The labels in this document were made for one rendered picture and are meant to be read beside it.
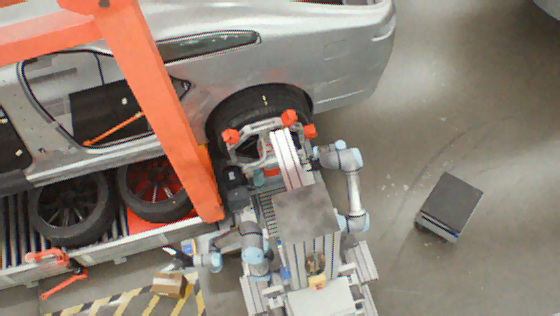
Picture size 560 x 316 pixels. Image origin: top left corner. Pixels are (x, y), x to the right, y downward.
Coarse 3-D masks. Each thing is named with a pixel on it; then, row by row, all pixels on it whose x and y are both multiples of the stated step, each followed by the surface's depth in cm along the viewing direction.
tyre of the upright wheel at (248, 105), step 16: (240, 96) 383; (256, 96) 380; (272, 96) 381; (288, 96) 389; (224, 112) 387; (240, 112) 378; (256, 112) 374; (272, 112) 376; (304, 112) 398; (224, 128) 384; (240, 128) 382; (224, 144) 395
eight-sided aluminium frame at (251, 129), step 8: (264, 120) 377; (272, 120) 377; (280, 120) 378; (248, 128) 376; (256, 128) 375; (264, 128) 375; (272, 128) 377; (288, 128) 383; (296, 128) 386; (240, 136) 383; (248, 136) 378; (304, 136) 398; (232, 144) 385; (240, 144) 385; (304, 144) 408; (232, 152) 391; (232, 160) 401; (240, 160) 411; (248, 160) 417; (256, 160) 421
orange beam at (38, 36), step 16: (48, 16) 219; (64, 16) 218; (80, 16) 218; (0, 32) 218; (16, 32) 217; (32, 32) 216; (48, 32) 216; (64, 32) 218; (80, 32) 220; (96, 32) 222; (0, 48) 216; (16, 48) 218; (32, 48) 221; (48, 48) 223; (64, 48) 225; (0, 64) 223
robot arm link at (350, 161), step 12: (348, 156) 338; (360, 156) 338; (348, 168) 340; (360, 168) 343; (348, 180) 344; (348, 192) 347; (360, 192) 347; (348, 204) 351; (360, 204) 348; (348, 216) 351; (360, 216) 347; (360, 228) 349
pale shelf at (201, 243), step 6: (228, 228) 416; (210, 234) 415; (186, 240) 414; (198, 240) 414; (204, 240) 413; (240, 240) 411; (198, 246) 411; (204, 246) 411; (228, 246) 410; (234, 246) 409; (240, 246) 409; (198, 252) 409; (204, 252) 409; (222, 252) 408
